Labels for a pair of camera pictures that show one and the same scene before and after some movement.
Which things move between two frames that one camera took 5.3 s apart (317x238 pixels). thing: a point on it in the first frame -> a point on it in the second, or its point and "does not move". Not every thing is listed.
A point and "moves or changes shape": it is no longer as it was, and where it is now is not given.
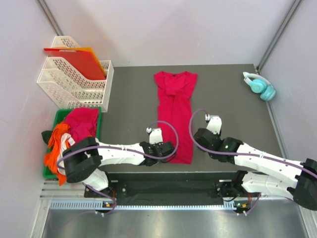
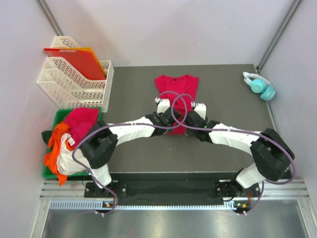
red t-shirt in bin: (83, 122) does not move
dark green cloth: (46, 135) does not move
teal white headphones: (259, 85) does not move
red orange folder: (83, 58) does not move
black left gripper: (153, 145) -> (155, 113)
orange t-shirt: (51, 159) does not move
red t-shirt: (174, 92) moves or changes shape
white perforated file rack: (72, 88) does not move
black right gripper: (216, 135) -> (189, 132)
